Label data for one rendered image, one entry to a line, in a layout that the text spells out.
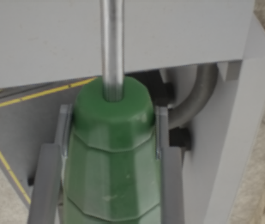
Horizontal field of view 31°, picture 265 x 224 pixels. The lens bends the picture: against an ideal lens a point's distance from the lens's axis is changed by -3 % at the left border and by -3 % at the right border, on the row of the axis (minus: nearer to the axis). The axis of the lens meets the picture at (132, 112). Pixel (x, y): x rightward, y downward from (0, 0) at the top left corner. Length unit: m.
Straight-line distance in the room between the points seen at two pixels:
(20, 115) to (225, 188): 1.32
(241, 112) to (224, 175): 0.06
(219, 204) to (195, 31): 0.16
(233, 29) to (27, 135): 1.49
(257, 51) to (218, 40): 0.03
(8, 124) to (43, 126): 0.12
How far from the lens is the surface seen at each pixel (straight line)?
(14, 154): 1.76
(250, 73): 0.25
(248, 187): 3.00
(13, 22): 0.20
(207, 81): 0.31
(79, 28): 0.21
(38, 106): 1.59
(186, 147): 0.44
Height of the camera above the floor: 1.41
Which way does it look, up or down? 41 degrees down
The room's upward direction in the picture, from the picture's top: 165 degrees clockwise
